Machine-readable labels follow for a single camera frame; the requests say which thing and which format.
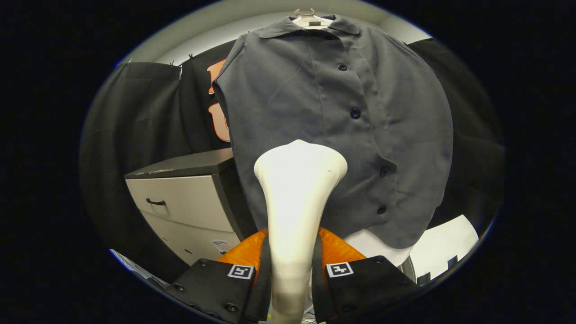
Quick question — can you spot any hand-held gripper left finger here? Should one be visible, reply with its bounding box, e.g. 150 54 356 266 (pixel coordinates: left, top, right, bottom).
164 227 273 324

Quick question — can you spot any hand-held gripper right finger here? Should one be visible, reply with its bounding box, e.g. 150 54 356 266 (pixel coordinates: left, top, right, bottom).
311 227 422 324

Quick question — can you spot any white garment steamer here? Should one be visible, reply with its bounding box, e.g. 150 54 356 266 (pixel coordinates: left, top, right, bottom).
254 139 348 324

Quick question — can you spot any grey sleeveless button shirt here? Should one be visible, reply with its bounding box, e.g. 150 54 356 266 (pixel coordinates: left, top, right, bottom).
212 15 454 249

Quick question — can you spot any grey drawer cabinet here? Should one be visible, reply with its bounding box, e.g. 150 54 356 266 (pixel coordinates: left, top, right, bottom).
124 148 258 267

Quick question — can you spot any white side table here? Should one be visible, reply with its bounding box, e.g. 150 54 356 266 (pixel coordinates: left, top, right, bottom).
406 215 479 285

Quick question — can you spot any white mannequin torso hanger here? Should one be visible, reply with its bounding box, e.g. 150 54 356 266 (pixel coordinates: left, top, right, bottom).
290 8 415 267

